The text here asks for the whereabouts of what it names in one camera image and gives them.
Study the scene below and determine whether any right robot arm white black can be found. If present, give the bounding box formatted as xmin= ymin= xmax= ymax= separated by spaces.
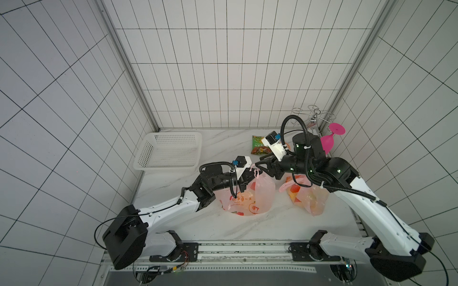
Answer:
xmin=255 ymin=114 xmax=435 ymax=282

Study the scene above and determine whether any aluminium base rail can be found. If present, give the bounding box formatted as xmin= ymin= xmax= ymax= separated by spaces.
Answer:
xmin=109 ymin=240 xmax=360 ymax=273

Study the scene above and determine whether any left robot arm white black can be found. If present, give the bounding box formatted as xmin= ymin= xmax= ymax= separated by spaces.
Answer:
xmin=96 ymin=156 xmax=259 ymax=270

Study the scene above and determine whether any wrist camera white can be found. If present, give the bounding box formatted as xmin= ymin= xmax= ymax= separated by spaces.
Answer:
xmin=261 ymin=131 xmax=287 ymax=162
xmin=232 ymin=156 xmax=252 ymax=180

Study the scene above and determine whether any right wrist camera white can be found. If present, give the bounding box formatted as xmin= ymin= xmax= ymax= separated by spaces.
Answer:
xmin=261 ymin=131 xmax=287 ymax=162

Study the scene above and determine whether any white plastic basket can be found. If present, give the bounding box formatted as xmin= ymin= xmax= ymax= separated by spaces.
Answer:
xmin=133 ymin=132 xmax=202 ymax=173

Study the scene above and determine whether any green snack packet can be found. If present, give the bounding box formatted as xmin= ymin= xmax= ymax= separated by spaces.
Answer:
xmin=251 ymin=136 xmax=271 ymax=155

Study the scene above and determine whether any chrome wire glass rack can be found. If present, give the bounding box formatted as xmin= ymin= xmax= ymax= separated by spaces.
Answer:
xmin=291 ymin=105 xmax=336 ymax=135

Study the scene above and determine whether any yellow banana bunch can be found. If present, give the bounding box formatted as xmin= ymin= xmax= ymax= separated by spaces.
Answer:
xmin=286 ymin=184 xmax=305 ymax=205
xmin=230 ymin=200 xmax=260 ymax=216

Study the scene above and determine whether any pink plastic bag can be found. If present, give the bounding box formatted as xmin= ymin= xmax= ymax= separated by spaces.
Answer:
xmin=215 ymin=165 xmax=276 ymax=214
xmin=279 ymin=175 xmax=330 ymax=216

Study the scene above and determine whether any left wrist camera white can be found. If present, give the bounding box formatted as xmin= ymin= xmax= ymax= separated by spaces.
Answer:
xmin=232 ymin=156 xmax=252 ymax=180

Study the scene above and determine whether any magenta plastic wine glass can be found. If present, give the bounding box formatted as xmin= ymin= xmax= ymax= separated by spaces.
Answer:
xmin=320 ymin=123 xmax=346 ymax=154

